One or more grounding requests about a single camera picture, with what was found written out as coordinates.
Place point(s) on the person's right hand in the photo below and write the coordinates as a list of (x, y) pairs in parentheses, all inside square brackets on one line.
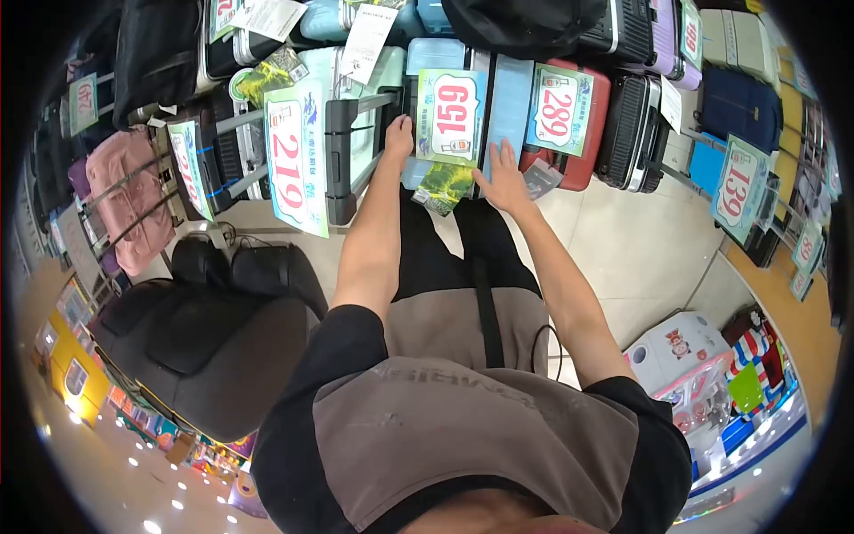
[(508, 187)]

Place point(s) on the person's left hand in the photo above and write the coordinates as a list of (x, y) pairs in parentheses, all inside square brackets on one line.
[(399, 141)]

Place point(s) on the person's right thumb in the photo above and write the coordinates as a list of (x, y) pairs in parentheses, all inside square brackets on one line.
[(482, 180)]

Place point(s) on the person's left fingers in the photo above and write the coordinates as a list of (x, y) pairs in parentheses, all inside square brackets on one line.
[(400, 122)]

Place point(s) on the person's right fingers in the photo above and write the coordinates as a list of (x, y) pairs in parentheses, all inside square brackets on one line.
[(504, 155)]

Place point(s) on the light blue hard suitcase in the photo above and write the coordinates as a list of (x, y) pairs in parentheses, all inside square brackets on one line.
[(510, 107)]

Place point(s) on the green printed leaflet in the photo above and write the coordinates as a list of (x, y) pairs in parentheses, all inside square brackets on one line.
[(267, 79), (444, 188)]

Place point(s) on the grey leaflet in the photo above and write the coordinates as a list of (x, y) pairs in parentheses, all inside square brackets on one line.
[(542, 179)]

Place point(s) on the white paper tag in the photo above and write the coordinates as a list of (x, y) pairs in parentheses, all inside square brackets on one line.
[(367, 43)]

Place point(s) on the person's legs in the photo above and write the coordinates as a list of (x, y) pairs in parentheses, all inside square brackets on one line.
[(420, 253)]

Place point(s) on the red hard suitcase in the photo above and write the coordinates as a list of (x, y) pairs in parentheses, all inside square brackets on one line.
[(597, 127)]

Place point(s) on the large green-edged price sign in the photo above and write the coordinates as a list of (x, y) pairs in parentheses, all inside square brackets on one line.
[(293, 160)]

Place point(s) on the black ribbed suitcase silver trim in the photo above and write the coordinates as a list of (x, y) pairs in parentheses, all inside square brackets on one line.
[(630, 133)]

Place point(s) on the teal hard suitcase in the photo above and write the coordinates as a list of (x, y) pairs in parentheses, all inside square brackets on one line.
[(320, 20)]

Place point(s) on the black duffel bag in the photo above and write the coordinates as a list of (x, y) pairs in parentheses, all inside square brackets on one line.
[(520, 23)]

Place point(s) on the white paper sheet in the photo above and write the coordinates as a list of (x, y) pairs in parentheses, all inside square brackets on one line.
[(270, 17)]

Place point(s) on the white hanging tag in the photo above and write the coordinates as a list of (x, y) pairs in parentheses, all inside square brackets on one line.
[(671, 103)]

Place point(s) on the purple hard suitcase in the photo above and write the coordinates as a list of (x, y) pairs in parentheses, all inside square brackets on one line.
[(664, 40)]

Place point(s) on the bright blue suitcase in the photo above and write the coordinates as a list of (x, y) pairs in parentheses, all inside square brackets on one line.
[(706, 163)]

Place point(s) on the dark blue fabric suitcase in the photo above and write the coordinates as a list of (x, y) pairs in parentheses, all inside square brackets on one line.
[(740, 107)]

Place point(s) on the person's body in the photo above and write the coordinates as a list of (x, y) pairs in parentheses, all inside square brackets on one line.
[(467, 427)]

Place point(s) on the black soft bag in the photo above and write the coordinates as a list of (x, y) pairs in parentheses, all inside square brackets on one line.
[(157, 60)]

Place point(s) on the beige hard suitcase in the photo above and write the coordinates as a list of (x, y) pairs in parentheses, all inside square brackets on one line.
[(737, 43)]

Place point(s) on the pink trolley bag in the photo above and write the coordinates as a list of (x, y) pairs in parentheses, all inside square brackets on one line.
[(127, 193)]

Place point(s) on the black massage chair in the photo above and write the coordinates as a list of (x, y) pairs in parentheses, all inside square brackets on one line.
[(213, 347)]

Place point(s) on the toy display stand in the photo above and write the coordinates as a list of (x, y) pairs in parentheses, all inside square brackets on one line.
[(747, 387)]

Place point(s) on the yellow shop front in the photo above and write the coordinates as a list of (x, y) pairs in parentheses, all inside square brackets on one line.
[(70, 374)]

